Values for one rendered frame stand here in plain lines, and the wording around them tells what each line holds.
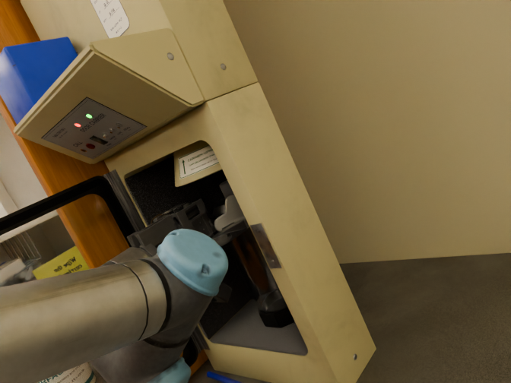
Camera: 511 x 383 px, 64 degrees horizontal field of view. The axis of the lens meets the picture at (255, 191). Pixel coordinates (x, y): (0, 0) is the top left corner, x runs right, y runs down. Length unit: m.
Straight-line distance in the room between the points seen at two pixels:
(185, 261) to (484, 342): 0.47
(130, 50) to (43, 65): 0.22
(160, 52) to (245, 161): 0.17
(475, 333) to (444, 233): 0.29
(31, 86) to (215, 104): 0.28
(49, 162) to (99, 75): 0.34
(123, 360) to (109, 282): 0.15
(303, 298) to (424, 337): 0.23
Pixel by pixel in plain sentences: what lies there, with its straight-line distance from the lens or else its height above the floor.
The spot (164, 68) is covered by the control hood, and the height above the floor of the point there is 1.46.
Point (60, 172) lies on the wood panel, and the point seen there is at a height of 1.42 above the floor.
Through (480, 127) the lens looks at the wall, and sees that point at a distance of 0.85.
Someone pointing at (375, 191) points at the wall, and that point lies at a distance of 0.96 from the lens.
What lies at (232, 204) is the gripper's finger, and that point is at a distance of 0.65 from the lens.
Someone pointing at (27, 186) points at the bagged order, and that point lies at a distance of 1.86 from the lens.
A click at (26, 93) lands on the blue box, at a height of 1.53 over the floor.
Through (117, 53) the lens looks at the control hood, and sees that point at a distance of 0.49.
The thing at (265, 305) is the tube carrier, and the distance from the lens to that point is 0.75.
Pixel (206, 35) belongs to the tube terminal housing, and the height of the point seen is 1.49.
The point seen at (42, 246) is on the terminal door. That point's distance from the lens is 0.73.
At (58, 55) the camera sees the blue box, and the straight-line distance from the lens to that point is 0.72.
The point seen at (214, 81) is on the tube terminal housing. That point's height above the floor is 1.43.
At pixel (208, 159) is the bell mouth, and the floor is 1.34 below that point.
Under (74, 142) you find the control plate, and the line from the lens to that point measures 0.71.
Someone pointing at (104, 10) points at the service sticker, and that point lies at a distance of 0.66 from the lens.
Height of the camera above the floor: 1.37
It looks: 10 degrees down
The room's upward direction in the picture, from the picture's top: 25 degrees counter-clockwise
